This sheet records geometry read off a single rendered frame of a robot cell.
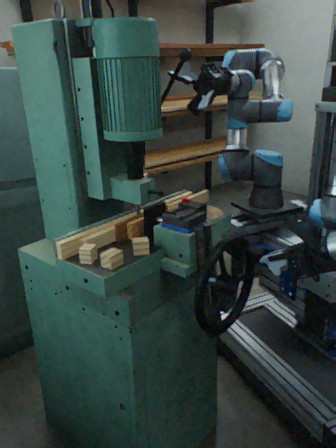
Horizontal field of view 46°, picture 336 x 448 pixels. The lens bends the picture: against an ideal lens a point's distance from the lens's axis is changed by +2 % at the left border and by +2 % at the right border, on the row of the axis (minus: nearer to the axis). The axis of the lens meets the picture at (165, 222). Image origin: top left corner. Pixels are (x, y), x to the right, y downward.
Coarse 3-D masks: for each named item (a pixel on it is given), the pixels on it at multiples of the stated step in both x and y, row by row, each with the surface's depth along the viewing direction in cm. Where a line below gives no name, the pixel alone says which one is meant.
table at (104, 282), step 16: (224, 224) 139; (128, 240) 121; (128, 256) 111; (144, 256) 110; (160, 256) 115; (64, 272) 111; (80, 272) 106; (96, 272) 102; (112, 272) 102; (128, 272) 106; (144, 272) 111; (176, 272) 112; (192, 272) 112; (96, 288) 103; (112, 288) 102
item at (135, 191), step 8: (120, 176) 128; (112, 184) 127; (120, 184) 124; (128, 184) 122; (136, 184) 120; (144, 184) 120; (152, 184) 123; (112, 192) 128; (120, 192) 126; (128, 192) 123; (136, 192) 121; (144, 192) 121; (128, 200) 124; (136, 200) 122; (144, 200) 122
